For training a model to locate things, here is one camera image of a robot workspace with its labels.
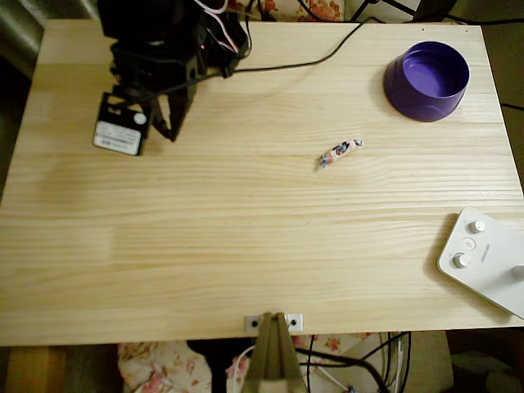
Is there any pink candy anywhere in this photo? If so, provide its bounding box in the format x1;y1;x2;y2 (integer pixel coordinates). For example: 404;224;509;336
314;138;365;172

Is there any purple bowl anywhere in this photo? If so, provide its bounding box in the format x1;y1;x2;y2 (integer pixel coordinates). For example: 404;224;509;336
382;39;472;123

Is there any grey couch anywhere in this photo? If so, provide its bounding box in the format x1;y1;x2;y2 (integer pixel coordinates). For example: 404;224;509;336
0;0;99;79

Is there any floral cloth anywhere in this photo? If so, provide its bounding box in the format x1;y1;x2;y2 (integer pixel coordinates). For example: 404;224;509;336
227;0;345;22
117;332;369;393

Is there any black tripod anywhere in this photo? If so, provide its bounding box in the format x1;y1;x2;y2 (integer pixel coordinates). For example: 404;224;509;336
350;0;422;22

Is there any wooden leg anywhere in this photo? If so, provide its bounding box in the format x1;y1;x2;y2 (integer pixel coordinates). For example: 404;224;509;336
7;346;69;393

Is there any dark background object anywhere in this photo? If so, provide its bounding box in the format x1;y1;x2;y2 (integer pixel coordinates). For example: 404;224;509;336
413;0;456;21

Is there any white lamp base with knobs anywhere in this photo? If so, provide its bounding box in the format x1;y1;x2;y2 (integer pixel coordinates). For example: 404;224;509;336
436;206;524;320

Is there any white red servo wire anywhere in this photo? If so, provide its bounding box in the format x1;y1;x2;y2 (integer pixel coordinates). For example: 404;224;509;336
194;0;241;54

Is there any black camera cable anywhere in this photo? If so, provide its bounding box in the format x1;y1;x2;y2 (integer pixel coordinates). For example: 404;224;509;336
227;16;384;77

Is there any white screw bracket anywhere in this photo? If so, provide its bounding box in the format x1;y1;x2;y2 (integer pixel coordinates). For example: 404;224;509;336
243;313;304;332

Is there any white cable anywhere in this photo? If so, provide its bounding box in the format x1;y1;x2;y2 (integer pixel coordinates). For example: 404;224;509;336
226;345;257;393

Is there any thick black cable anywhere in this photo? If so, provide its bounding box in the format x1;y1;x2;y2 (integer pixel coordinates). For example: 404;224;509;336
294;346;390;393

